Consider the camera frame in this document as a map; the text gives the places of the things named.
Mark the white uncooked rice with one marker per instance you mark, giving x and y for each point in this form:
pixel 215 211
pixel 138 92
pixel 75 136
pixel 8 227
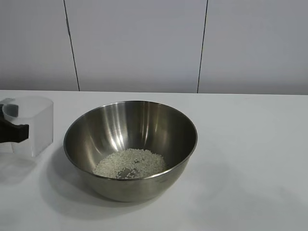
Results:
pixel 130 161

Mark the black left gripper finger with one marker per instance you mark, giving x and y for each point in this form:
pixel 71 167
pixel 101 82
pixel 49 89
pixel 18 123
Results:
pixel 9 111
pixel 14 132

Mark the stainless steel mixing bowl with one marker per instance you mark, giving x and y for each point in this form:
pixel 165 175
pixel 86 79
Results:
pixel 115 130

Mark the clear plastic measuring cup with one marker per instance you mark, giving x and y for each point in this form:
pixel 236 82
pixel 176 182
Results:
pixel 38 130

